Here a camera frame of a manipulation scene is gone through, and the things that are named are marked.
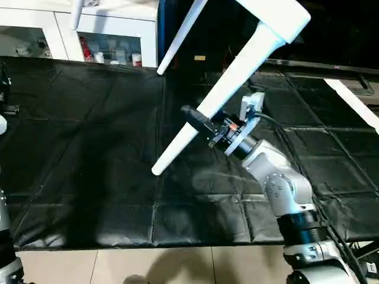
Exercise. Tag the white plastic table leg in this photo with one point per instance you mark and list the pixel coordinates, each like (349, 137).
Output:
(180, 38)
(76, 15)
(225, 100)

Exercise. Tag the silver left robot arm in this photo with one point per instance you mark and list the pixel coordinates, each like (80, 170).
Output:
(5, 236)

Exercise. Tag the small tan box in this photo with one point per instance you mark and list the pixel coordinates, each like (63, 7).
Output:
(200, 58)

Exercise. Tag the small white cup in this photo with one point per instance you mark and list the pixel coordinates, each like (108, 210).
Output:
(137, 59)

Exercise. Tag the black work mat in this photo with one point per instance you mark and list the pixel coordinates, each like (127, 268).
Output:
(89, 148)

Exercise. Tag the white glass-door cabinet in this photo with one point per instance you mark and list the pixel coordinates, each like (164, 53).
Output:
(118, 29)

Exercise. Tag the white flat strip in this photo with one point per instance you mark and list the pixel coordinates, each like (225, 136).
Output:
(355, 103)

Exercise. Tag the black diagonal stand bar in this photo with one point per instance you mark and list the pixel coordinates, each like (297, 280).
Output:
(355, 248)

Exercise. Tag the black floor power adapter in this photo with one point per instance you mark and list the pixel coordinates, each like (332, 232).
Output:
(372, 267)

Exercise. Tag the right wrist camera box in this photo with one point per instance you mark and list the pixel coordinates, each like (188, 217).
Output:
(251, 103)

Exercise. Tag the dark long rail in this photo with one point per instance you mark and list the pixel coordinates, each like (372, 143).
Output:
(320, 66)

